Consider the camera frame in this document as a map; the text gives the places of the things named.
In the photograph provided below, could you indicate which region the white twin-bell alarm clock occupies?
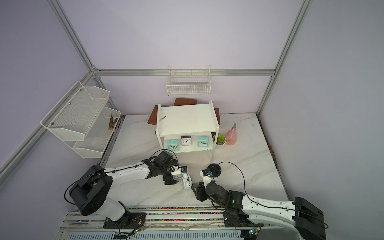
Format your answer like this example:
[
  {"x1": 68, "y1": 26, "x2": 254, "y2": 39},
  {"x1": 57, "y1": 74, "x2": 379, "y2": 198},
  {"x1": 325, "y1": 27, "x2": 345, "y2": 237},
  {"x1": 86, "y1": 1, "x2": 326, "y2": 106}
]
[{"x1": 181, "y1": 173, "x2": 193, "y2": 191}]

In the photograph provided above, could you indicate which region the mint green alarm clock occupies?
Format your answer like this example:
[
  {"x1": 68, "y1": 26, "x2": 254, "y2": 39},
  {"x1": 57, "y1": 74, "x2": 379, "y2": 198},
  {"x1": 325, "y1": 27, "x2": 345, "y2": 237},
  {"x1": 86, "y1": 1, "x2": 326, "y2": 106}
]
[
  {"x1": 167, "y1": 140, "x2": 180, "y2": 151},
  {"x1": 198, "y1": 136, "x2": 209, "y2": 148}
]

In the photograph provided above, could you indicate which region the clear square alarm clock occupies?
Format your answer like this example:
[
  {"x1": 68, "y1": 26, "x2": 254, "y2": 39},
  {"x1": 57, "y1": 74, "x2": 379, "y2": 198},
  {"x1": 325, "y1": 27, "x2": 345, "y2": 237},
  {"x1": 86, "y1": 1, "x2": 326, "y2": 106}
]
[{"x1": 181, "y1": 136, "x2": 192, "y2": 146}]

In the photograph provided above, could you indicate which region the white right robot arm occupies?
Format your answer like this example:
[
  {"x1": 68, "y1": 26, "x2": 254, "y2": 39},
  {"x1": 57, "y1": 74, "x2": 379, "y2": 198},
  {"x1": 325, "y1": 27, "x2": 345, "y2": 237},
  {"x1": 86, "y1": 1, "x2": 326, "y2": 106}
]
[{"x1": 192, "y1": 182, "x2": 327, "y2": 240}]

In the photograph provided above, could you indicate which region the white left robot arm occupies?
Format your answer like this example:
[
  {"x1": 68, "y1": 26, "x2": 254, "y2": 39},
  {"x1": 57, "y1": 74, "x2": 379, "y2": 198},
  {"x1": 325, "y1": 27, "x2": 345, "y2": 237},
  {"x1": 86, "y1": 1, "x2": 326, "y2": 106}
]
[{"x1": 64, "y1": 149, "x2": 188, "y2": 222}]

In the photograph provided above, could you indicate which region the black round alarm clock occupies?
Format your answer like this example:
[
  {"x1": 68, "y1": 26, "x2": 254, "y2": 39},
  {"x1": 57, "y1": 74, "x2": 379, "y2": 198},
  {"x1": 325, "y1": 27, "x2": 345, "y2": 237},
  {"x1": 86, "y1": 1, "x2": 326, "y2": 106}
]
[{"x1": 208, "y1": 163, "x2": 222, "y2": 178}]

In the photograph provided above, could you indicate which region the white two-tier shelf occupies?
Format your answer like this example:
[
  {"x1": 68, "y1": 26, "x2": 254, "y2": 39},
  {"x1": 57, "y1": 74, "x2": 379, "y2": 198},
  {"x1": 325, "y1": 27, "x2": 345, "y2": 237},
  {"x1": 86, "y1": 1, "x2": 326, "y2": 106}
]
[{"x1": 156, "y1": 101, "x2": 220, "y2": 162}]

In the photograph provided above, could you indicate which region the green succulent in white pot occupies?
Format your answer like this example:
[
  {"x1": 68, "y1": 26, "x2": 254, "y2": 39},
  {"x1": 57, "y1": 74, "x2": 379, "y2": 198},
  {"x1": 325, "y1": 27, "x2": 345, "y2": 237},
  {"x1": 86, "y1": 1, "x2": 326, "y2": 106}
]
[{"x1": 213, "y1": 134, "x2": 226, "y2": 146}]

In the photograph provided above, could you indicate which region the brown wooden step stand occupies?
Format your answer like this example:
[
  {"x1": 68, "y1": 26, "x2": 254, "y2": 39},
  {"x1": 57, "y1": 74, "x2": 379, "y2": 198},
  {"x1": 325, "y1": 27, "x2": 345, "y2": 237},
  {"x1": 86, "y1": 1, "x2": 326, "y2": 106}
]
[{"x1": 148, "y1": 98, "x2": 220, "y2": 137}]

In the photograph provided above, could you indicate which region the pink spray bottle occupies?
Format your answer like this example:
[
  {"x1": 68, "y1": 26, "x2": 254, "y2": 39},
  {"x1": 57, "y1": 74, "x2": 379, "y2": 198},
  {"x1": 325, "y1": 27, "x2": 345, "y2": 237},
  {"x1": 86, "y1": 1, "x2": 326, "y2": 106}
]
[{"x1": 225, "y1": 124, "x2": 238, "y2": 146}]

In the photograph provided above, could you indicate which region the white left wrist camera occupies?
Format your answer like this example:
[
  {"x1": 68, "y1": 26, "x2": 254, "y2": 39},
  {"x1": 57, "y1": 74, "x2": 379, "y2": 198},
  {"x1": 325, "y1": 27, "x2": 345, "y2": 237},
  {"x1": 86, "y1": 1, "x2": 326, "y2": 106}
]
[{"x1": 171, "y1": 166, "x2": 188, "y2": 176}]

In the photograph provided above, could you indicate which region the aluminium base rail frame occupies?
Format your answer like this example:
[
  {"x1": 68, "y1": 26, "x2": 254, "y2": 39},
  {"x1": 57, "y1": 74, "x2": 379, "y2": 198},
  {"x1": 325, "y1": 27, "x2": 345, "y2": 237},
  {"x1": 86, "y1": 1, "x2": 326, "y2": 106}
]
[{"x1": 55, "y1": 207, "x2": 301, "y2": 240}]

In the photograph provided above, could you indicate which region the white mesh lower wall bin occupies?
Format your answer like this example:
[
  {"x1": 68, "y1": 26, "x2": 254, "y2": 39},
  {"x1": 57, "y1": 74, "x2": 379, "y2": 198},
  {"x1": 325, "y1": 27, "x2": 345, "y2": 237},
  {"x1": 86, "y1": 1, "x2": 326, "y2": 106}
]
[{"x1": 66, "y1": 108, "x2": 121, "y2": 159}]

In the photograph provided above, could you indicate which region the white mesh wall bin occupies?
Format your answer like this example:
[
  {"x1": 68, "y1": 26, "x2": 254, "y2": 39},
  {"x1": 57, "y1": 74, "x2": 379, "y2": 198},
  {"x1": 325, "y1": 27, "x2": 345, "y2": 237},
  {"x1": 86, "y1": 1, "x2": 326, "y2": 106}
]
[
  {"x1": 66, "y1": 108, "x2": 121, "y2": 159},
  {"x1": 40, "y1": 82, "x2": 110, "y2": 142}
]

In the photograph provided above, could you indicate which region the white wire wall basket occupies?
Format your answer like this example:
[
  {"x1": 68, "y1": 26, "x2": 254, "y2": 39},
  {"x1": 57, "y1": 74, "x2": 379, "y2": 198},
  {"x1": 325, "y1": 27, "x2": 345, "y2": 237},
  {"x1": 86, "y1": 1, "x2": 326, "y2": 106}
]
[{"x1": 166, "y1": 65, "x2": 212, "y2": 97}]

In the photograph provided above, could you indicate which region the white mesh upper wall bin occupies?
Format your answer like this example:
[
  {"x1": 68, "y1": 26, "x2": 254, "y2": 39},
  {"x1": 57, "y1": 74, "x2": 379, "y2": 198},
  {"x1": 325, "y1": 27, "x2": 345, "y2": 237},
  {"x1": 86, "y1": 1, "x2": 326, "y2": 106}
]
[{"x1": 40, "y1": 82, "x2": 110, "y2": 142}]

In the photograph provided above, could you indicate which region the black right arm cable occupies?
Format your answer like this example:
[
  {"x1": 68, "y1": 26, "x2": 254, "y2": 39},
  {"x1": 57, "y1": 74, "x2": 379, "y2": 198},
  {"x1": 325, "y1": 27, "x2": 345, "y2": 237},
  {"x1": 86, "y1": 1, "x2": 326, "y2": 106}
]
[{"x1": 209, "y1": 161, "x2": 329, "y2": 230}]

